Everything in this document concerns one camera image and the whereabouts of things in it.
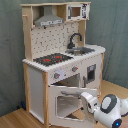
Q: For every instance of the wooden toy kitchen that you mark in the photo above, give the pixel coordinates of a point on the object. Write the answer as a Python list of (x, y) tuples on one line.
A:
[(46, 40)]

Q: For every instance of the toy microwave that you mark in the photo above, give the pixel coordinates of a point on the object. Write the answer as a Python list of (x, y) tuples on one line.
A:
[(77, 11)]

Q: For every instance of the right stove knob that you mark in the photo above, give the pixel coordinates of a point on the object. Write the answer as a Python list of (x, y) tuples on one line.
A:
[(74, 69)]

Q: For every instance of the grey toy sink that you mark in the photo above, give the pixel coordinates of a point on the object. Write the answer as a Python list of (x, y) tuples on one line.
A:
[(85, 49)]

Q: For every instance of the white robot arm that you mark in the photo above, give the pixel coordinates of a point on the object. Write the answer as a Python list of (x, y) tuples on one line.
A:
[(109, 112)]

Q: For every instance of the left stove knob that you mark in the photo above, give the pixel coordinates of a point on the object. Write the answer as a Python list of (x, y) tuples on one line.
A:
[(56, 75)]

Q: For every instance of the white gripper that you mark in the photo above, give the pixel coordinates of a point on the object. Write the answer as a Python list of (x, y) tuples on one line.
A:
[(90, 104)]

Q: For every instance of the black toy stovetop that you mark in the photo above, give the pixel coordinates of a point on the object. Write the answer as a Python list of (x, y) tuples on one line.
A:
[(52, 59)]

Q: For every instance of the grey range hood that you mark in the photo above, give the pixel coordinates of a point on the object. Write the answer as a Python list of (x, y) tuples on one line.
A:
[(48, 18)]

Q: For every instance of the dishwasher door with window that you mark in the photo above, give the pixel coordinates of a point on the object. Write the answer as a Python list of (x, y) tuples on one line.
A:
[(89, 77)]

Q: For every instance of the white oven door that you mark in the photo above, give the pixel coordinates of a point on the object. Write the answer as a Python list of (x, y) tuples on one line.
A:
[(65, 100)]

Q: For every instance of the stove knob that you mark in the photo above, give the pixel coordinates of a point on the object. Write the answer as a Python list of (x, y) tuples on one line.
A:
[(56, 75), (74, 69)]

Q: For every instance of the small metal pot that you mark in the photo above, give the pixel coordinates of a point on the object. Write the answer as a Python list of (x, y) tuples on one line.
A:
[(78, 51)]

